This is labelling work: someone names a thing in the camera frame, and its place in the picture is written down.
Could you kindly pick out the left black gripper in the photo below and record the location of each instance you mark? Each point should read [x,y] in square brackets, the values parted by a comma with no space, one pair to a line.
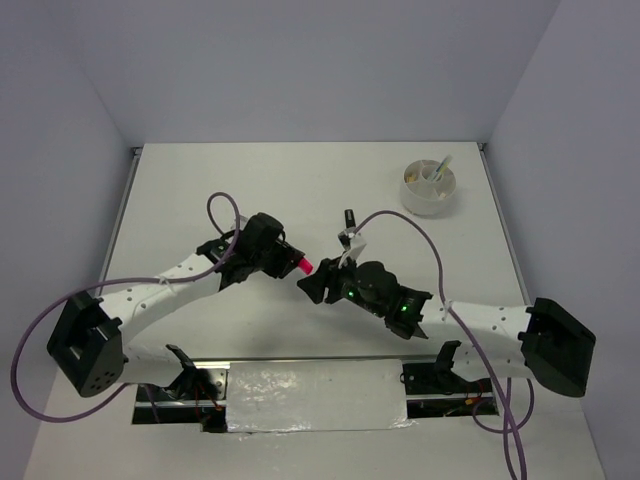
[283,265]

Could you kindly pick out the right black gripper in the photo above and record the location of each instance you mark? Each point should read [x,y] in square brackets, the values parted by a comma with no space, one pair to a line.
[327,274]

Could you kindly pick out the pink black highlighter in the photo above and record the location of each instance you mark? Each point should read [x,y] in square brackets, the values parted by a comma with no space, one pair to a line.
[305,266]

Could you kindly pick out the blue black highlighter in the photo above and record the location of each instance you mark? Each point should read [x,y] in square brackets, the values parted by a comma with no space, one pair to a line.
[349,217]

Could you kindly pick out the yellow pen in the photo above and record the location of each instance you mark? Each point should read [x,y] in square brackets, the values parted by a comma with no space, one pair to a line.
[437,173]

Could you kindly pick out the blue clear pen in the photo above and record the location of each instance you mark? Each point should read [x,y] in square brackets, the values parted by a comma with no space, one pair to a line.
[447,160]

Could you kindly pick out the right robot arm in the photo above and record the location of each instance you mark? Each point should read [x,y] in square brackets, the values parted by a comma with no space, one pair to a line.
[543,341]

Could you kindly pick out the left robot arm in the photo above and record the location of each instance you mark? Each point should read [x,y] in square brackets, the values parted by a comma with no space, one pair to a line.
[91,340]

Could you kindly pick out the white round divided organizer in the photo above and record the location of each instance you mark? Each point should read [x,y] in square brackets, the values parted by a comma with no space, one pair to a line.
[421,198]

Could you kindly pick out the silver foil sheet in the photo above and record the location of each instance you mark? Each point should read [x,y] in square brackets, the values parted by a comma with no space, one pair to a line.
[284,397]

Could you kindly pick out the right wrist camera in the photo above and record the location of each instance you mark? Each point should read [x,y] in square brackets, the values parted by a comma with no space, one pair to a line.
[353,245]

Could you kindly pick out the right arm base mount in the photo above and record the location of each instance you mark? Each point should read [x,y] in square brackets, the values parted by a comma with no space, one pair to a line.
[432,393]

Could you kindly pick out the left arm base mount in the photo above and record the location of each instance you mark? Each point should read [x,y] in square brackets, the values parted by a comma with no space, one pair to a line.
[204,405]

